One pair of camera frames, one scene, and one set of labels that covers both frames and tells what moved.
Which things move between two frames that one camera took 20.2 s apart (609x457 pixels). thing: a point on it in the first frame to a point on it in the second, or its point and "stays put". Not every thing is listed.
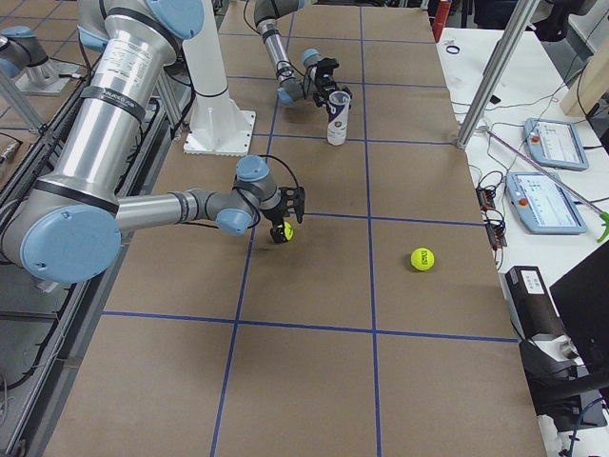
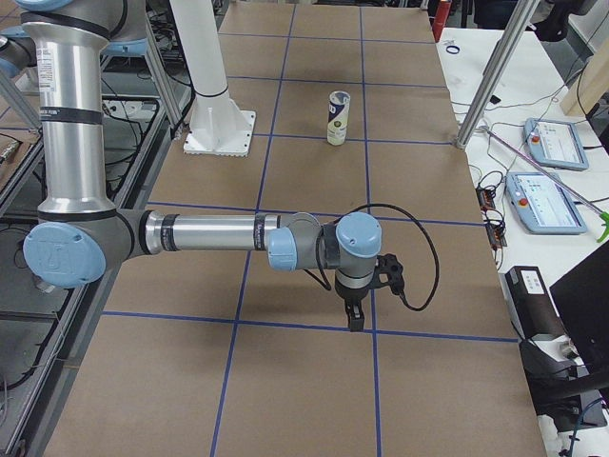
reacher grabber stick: [602, 215] stays put
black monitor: [581, 297] stays put
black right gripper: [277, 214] to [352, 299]
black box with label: [531, 300] stays put
